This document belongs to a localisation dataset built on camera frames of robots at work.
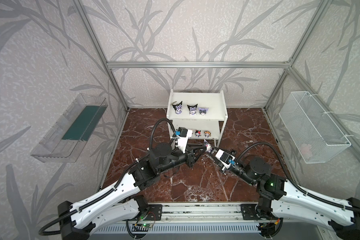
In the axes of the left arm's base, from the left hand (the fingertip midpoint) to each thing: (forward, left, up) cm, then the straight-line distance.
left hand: (207, 146), depth 59 cm
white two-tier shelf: (+15, -5, -3) cm, 16 cm away
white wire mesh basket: (+5, -47, 0) cm, 47 cm away
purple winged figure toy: (+17, +1, +1) cm, 18 cm away
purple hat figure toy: (0, -1, -1) cm, 2 cm away
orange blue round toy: (+16, -3, -16) cm, 23 cm away
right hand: (+2, -3, -2) cm, 4 cm away
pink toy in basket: (+6, -51, -13) cm, 53 cm away
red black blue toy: (+17, +3, -16) cm, 23 cm away
